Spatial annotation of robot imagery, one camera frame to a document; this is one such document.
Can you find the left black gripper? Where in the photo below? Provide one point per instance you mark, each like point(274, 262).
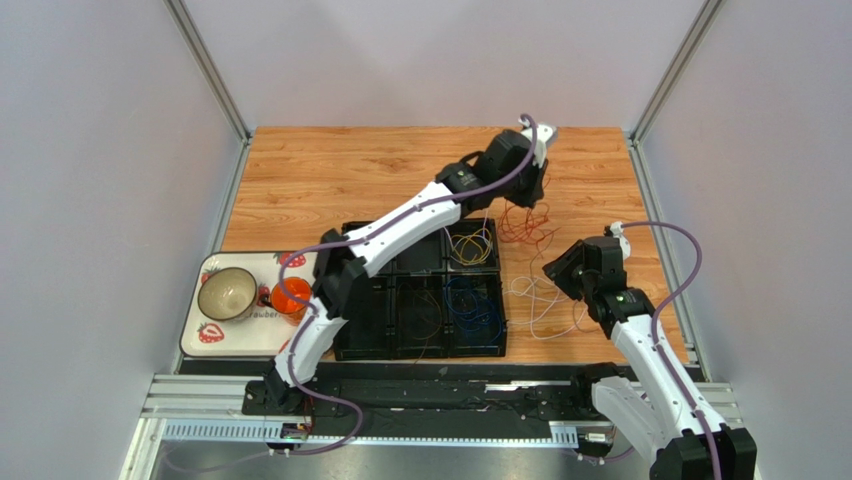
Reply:
point(536, 191)

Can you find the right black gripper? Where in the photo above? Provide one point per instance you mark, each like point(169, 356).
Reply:
point(563, 272)

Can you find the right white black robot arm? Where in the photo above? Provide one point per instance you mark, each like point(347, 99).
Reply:
point(668, 422)

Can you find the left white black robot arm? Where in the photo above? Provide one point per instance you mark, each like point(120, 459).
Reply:
point(511, 167)

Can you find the black six-compartment tray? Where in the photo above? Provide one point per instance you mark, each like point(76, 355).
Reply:
point(440, 298)

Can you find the orange translucent cup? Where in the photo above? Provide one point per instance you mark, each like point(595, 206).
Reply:
point(290, 299)

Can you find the white strawberry pattern tray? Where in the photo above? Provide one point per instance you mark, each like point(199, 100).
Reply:
point(264, 332)

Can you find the beige ceramic bowl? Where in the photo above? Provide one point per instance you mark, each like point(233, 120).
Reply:
point(228, 294)

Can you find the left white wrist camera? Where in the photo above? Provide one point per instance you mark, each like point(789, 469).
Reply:
point(542, 137)

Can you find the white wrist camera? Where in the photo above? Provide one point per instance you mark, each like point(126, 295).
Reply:
point(617, 231)
point(542, 137)

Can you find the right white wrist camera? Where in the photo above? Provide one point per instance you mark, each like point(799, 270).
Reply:
point(617, 231)

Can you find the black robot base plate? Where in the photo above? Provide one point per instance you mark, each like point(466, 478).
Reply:
point(437, 400)

